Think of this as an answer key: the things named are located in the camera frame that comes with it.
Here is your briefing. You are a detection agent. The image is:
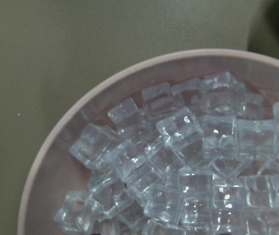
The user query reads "pink bowl of ice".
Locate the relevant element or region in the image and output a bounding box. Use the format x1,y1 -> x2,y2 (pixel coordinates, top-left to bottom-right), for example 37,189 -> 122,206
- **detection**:
17,49 -> 279,235

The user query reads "clear ice cube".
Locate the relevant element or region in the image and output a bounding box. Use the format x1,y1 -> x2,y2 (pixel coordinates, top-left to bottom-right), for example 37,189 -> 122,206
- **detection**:
156,106 -> 204,149

